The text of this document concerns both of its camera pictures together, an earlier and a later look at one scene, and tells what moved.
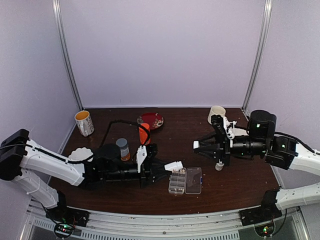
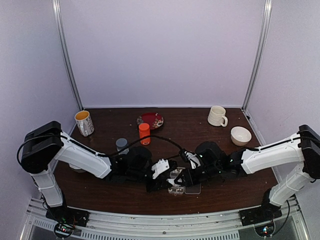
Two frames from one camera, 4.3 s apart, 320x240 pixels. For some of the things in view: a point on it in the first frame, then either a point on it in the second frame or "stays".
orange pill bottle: (143, 133) stays
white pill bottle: (175, 165) → (171, 180)
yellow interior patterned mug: (84, 122) stays
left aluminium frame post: (56, 5) stays
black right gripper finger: (212, 152) → (185, 178)
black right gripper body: (225, 150) → (212, 171)
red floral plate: (154, 120) stays
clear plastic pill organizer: (187, 180) stays
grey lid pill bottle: (123, 143) stays
